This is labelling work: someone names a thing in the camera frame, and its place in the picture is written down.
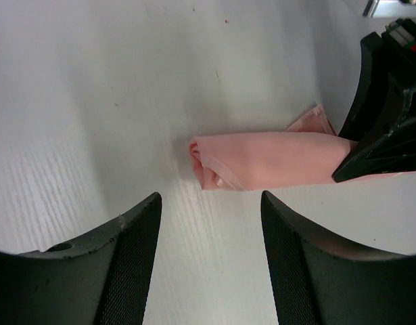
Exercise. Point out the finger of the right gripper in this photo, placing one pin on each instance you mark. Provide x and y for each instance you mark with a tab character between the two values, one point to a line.
381	56
389	146

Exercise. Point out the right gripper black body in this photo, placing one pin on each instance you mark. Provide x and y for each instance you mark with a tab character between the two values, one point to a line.
401	34

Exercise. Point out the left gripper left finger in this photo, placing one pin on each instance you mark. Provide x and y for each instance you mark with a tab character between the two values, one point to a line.
100	277

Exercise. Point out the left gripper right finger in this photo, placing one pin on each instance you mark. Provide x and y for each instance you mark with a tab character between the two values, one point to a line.
320	277

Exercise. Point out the pink cloth napkin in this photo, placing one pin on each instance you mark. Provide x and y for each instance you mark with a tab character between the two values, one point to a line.
306	153

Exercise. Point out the aluminium mounting rail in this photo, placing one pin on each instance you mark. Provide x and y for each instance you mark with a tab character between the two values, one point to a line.
390	9

